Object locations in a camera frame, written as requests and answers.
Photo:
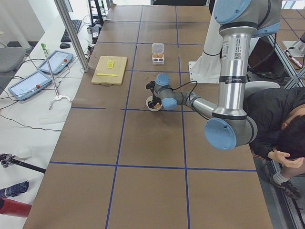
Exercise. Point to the yellow plastic knife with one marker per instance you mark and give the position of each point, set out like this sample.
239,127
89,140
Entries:
107,74

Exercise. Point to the grey office chair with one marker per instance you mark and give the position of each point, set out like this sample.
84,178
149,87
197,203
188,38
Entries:
10,59

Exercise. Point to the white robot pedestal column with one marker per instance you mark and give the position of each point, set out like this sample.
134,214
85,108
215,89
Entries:
207,68

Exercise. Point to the reacher grabber stick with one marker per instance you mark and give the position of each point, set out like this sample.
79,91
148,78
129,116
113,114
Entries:
58,96

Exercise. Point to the folded blue umbrella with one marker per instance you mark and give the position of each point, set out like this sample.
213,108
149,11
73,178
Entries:
14,190

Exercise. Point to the metal cup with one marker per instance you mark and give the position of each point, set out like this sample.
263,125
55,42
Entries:
89,30

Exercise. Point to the bamboo cutting board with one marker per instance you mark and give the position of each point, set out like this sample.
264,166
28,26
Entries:
119,69

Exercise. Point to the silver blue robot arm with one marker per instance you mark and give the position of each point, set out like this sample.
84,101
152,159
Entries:
233,27

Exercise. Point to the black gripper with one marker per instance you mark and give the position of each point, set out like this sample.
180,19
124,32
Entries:
155,98

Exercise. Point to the aluminium frame post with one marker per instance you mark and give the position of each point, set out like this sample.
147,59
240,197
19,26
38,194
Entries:
64,14

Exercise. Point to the clear plastic egg carton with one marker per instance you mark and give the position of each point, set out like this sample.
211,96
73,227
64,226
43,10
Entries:
158,48

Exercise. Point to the person in black jacket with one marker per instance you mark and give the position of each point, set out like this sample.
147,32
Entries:
280,118

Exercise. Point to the far teach pendant tablet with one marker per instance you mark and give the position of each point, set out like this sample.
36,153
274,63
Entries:
58,60

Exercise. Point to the lemon slice four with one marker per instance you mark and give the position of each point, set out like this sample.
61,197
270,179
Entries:
109,66

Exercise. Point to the brown egg from bowl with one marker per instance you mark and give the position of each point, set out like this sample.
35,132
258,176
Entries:
157,106

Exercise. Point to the near teach pendant tablet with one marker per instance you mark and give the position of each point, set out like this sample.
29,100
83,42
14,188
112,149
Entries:
29,86

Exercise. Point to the white chair seat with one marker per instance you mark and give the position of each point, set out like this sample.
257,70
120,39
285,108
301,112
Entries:
255,86

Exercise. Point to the black computer mouse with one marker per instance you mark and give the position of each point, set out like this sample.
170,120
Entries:
64,45

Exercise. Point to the teach pendant tablet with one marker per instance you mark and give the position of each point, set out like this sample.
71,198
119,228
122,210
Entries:
58,60
29,86

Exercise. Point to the white ceramic bowl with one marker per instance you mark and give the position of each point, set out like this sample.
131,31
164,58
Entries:
152,106

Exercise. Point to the lemon slice three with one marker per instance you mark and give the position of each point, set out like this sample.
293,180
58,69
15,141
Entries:
110,64

